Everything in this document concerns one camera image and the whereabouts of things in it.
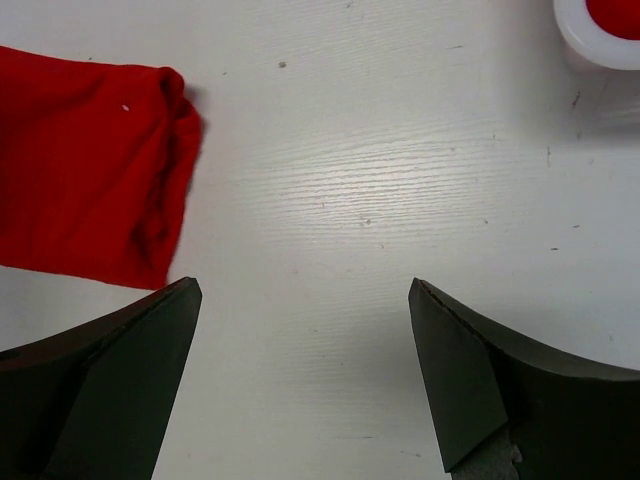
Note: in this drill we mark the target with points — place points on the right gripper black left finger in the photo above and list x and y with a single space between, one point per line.
94 401

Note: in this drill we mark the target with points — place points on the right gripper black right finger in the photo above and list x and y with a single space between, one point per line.
505 406

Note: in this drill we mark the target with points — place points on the red t shirt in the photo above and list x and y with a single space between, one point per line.
96 162

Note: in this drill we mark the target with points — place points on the red t shirts pile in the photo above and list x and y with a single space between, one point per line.
620 18

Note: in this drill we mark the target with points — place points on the white plastic basket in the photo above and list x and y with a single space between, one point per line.
591 42

